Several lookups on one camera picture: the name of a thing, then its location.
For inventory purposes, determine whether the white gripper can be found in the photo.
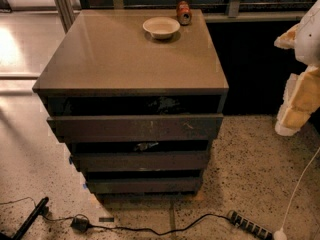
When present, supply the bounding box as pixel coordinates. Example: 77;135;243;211
274;0;320;136

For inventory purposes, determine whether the drawer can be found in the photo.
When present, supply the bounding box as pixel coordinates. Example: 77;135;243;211
47;114;223;143
86;177;202;194
72;151;209;172

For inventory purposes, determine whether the dark brown drawer cabinet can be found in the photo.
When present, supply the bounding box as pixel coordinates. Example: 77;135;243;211
32;8;230;202

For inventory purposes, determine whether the orange soda can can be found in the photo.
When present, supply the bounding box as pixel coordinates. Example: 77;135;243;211
176;1;192;25

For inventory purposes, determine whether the white paper bowl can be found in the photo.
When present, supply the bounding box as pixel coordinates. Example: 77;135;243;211
143;17;180;40

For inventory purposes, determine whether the black power strip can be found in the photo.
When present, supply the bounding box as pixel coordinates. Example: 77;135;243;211
227;210;273;240

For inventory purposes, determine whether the black power adapter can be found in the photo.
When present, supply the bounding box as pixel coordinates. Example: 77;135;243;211
71;215;89;233

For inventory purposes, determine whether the metal window frame rail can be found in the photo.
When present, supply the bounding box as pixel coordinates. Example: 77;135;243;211
74;0;320;22

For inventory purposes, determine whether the white cable with plug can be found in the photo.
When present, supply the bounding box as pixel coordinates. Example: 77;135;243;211
273;146;320;240

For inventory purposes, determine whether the black power cable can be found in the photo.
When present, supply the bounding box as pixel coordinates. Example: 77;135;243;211
41;212;233;237

